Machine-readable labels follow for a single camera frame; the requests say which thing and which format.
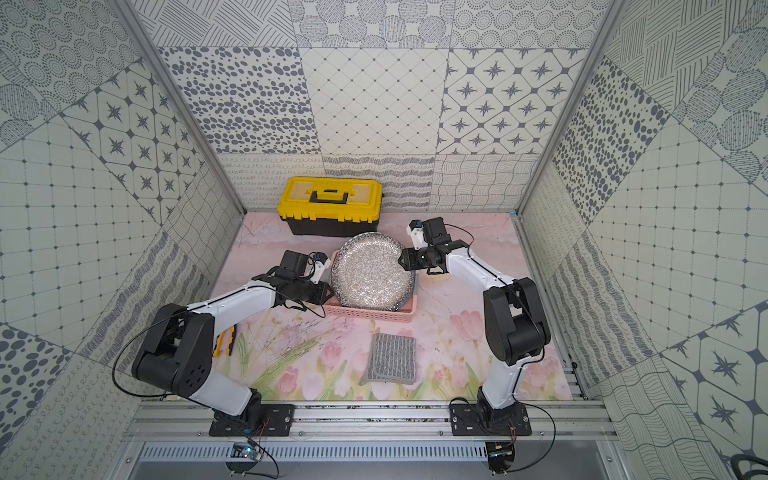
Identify speckled silver plate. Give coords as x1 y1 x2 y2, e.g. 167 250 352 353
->
331 232 416 311

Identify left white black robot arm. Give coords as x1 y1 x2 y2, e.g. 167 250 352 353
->
131 250 332 417

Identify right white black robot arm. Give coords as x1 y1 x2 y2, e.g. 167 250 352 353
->
398 217 551 424

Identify pink plastic basket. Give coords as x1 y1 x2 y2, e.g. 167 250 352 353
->
326 250 417 322

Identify yellow black toolbox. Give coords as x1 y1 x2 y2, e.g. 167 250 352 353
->
277 177 383 238

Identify left circuit board module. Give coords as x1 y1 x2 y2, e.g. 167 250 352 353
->
225 442 262 474

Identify right black module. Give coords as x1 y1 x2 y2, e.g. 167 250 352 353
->
485 442 516 475

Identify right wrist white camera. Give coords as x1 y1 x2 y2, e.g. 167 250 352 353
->
407 220 428 250

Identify wrist white camera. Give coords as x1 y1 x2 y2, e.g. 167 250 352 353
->
407 220 428 250
309 252 332 284

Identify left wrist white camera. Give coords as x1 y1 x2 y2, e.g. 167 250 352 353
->
309 252 332 284

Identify yellow handled pliers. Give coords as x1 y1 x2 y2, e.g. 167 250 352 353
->
212 325 237 358

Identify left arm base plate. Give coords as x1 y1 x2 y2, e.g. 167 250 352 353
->
209 404 296 437

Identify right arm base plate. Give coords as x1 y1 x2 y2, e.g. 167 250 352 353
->
448 402 532 438

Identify aluminium mounting rail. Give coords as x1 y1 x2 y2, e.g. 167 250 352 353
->
125 400 618 442

